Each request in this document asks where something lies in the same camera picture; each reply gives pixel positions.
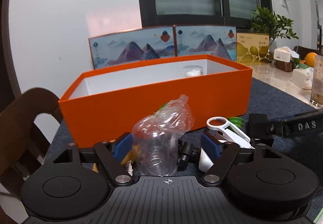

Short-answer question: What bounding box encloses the tan bottle gourd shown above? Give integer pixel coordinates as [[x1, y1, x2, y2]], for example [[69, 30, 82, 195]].
[[107, 143, 135, 176]]

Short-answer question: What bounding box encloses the white folding opener tool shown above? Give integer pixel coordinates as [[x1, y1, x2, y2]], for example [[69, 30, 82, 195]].
[[206, 116, 254, 149]]

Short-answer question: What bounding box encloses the clear plastic bottle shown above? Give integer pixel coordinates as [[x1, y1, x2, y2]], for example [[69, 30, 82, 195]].
[[131, 94, 194, 176]]

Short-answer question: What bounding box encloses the blue cylindrical can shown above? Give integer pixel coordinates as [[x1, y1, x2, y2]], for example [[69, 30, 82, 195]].
[[182, 66, 203, 77]]

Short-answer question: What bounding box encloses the green plastic item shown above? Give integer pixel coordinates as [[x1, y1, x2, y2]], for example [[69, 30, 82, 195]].
[[227, 117, 244, 129]]

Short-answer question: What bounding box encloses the orange storage box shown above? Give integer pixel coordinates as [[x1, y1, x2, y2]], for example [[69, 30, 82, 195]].
[[59, 54, 252, 148]]

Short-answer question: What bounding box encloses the glass cup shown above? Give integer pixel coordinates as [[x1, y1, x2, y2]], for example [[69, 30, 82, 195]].
[[310, 55, 323, 107]]

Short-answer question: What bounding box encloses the white crumpled tissue pack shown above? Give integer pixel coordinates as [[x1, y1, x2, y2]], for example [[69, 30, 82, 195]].
[[291, 68, 314, 90]]

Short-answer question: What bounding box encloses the white tissue box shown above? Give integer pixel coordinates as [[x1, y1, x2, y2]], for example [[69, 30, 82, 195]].
[[274, 46, 299, 63]]

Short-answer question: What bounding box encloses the yellow gift box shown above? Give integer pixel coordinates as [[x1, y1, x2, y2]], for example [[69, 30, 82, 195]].
[[237, 33, 269, 66]]

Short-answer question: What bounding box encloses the orange fruit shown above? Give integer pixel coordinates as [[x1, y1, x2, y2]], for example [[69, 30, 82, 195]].
[[304, 52, 317, 68]]

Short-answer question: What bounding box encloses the right mountain painting box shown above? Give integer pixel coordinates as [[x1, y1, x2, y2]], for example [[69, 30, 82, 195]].
[[175, 25, 237, 61]]

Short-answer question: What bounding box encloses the mountain painting box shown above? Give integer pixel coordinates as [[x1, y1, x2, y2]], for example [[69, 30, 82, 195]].
[[89, 26, 175, 69], [175, 25, 237, 61]]

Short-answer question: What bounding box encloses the left mountain painting box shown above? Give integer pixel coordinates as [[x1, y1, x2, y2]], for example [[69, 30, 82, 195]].
[[89, 26, 175, 69]]

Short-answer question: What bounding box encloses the brown wooden chair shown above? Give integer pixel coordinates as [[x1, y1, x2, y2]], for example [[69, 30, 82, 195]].
[[1, 88, 63, 199]]

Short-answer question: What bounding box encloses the green potted plant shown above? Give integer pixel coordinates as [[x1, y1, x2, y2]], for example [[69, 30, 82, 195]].
[[249, 5, 299, 46]]

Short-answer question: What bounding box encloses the small black camera mount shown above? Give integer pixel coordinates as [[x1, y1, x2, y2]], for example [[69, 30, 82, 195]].
[[177, 140, 201, 171]]

